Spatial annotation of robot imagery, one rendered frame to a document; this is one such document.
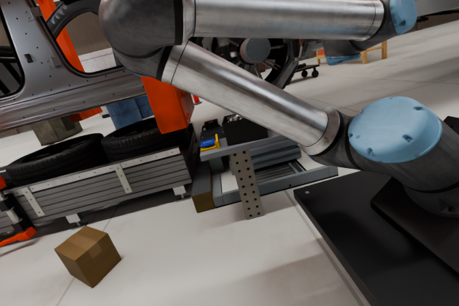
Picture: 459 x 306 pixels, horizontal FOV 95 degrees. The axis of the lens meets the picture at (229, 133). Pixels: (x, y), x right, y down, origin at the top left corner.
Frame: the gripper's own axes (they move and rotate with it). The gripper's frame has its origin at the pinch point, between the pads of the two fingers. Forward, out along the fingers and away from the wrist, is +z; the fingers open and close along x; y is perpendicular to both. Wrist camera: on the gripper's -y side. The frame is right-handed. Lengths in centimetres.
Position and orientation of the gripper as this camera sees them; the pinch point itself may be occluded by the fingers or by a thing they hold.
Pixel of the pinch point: (296, 44)
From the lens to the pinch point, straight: 108.0
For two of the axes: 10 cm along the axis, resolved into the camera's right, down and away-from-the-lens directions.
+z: 0.6, -0.7, 10.0
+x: -1.3, -9.9, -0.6
